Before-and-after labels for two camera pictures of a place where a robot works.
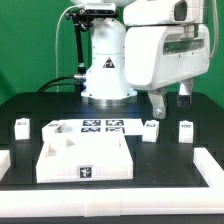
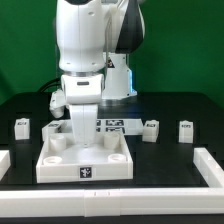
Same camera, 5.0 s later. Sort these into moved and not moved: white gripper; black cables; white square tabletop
Moved: white gripper
Not moved: black cables; white square tabletop
